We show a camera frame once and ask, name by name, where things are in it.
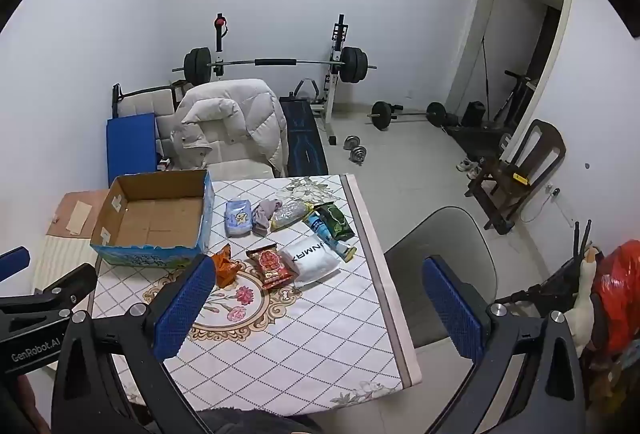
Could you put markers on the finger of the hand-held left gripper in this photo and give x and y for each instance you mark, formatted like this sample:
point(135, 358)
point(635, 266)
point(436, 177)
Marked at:
point(65, 284)
point(12, 263)

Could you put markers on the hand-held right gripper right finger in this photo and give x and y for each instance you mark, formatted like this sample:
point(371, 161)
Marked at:
point(454, 309)

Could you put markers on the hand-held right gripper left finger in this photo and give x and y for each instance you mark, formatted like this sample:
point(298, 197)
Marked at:
point(184, 309)

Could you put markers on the orange snack packet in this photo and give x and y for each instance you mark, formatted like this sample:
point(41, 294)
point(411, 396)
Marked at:
point(223, 266)

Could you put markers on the red snack packet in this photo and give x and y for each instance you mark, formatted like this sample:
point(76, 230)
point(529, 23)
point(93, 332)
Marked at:
point(269, 266)

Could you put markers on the cardboard box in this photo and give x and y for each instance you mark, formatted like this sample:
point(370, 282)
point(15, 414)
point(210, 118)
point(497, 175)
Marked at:
point(150, 214)

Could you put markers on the blue tissue pack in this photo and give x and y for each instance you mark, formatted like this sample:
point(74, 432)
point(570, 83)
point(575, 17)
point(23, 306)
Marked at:
point(238, 219)

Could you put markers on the grey pink sock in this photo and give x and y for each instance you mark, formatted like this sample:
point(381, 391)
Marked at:
point(265, 214)

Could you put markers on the white soft pouch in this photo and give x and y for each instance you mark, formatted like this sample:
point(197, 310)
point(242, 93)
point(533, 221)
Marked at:
point(310, 261)

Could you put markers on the clear pouch of silver beads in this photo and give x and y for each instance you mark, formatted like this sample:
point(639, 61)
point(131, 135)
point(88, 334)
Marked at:
point(290, 215)

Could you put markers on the green snack packet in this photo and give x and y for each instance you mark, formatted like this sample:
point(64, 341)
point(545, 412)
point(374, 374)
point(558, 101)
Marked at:
point(337, 223)

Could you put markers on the blue patterned packet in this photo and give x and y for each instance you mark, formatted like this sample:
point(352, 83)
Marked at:
point(325, 234)

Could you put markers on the person's left forearm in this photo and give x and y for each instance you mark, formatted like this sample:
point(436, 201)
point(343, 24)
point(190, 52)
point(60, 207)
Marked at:
point(25, 401)

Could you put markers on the flat cardboard piece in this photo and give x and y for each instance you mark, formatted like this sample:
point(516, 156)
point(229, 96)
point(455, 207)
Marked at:
point(80, 216)

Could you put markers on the grey round chair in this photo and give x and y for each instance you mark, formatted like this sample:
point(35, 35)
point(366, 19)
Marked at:
point(440, 234)

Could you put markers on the black router with antennas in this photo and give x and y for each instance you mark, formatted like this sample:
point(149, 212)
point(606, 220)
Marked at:
point(567, 276)

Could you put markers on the white goose plush toy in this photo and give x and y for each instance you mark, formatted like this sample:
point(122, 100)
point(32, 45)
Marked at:
point(585, 304)

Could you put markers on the person's dark fleece clothing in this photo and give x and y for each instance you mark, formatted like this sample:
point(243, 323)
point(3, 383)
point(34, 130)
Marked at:
point(260, 421)

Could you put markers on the white shoe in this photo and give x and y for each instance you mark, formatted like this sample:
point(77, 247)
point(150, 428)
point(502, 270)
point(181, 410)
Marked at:
point(474, 171)
point(463, 164)

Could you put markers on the small yellow box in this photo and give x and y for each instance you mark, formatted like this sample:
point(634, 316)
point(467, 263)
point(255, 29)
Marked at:
point(520, 178)

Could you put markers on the small red white box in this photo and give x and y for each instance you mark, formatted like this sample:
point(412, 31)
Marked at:
point(163, 162)

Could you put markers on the blue folded mat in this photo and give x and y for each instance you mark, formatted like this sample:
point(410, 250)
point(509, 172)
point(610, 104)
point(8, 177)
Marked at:
point(131, 148)

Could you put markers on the red plastic bag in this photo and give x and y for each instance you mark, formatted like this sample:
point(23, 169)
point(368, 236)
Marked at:
point(620, 289)

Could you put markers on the chrome dumbbell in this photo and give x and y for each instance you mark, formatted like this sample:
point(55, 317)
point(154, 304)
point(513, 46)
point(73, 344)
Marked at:
point(359, 154)
point(352, 142)

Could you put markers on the dark wooden chair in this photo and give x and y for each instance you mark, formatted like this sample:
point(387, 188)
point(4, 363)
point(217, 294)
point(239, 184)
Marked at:
point(542, 148)

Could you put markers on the black bag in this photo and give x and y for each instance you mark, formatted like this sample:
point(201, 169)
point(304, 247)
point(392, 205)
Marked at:
point(473, 114)

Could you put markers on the white puffer jacket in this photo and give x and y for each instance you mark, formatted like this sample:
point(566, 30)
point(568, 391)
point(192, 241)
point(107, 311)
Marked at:
point(235, 118)

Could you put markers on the white quilted chair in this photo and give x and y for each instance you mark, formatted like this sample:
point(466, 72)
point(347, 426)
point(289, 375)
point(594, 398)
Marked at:
point(145, 103)

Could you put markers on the short barbell with black plates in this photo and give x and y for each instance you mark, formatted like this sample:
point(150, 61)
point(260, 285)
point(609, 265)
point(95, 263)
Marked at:
point(407, 114)

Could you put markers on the dark blue weight bench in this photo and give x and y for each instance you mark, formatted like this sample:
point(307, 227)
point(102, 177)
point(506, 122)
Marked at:
point(306, 138)

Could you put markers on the black kick scooter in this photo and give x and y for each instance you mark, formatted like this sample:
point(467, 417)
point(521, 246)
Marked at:
point(515, 96)

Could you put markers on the thin black pole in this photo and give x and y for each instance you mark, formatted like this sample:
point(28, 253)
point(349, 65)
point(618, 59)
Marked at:
point(486, 73)

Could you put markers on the long barbell with black plates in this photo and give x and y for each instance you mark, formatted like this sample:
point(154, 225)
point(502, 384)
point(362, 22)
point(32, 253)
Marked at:
point(275, 62)

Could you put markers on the white squat rack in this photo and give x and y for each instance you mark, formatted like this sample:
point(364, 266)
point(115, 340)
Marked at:
point(332, 63)

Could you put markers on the white door frame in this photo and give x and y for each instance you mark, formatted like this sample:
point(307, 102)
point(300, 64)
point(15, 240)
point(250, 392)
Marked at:
point(482, 13)

